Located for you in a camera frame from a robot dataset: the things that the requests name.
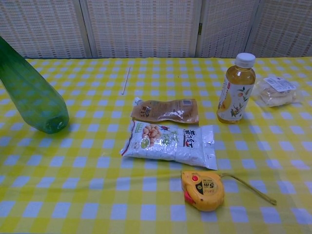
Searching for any green plastic bottle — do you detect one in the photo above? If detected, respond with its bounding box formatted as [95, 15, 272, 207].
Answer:
[0, 36, 70, 135]

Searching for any tea drink bottle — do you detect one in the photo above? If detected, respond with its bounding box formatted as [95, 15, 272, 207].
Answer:
[216, 52, 256, 124]

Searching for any brown sauce pouch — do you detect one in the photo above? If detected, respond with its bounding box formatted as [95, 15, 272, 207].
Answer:
[130, 97, 199, 123]

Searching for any white snack bag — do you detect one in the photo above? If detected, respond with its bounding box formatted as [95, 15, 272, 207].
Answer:
[119, 120, 218, 171]

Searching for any yellow checkered tablecloth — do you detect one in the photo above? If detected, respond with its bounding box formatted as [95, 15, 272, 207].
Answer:
[0, 57, 312, 234]

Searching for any yellow tape measure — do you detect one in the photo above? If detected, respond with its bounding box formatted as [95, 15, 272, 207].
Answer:
[180, 170, 277, 212]

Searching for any woven folding screen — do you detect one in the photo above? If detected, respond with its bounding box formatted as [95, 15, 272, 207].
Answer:
[0, 0, 312, 59]

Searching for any clear packaged snack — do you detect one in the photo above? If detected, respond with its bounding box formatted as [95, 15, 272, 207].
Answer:
[253, 76, 301, 108]

